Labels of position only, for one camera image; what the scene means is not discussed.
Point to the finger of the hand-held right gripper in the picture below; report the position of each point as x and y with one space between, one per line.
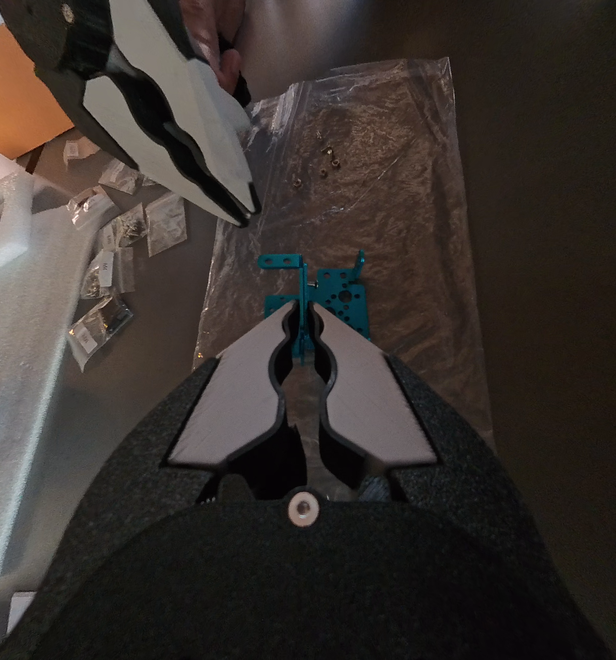
184 93
127 134

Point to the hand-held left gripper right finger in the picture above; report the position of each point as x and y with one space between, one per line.
380 412

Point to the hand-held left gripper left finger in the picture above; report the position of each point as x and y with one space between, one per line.
220 412

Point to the blue metal bracket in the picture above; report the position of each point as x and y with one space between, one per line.
282 260
354 304

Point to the dark desk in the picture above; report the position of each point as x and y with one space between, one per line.
555 309

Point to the person's right hand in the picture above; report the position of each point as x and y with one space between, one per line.
210 31

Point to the orange cardboard box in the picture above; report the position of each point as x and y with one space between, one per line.
13 93

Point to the pile of small screw bags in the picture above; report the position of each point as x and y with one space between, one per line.
163 221

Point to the large clear plastic bag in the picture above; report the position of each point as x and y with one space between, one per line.
416 258

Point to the scattered loose metal fasteners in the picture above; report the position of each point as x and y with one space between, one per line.
331 154

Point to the white foam sheet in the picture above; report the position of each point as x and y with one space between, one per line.
19 412

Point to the assembly instruction booklet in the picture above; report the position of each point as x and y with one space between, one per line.
21 613

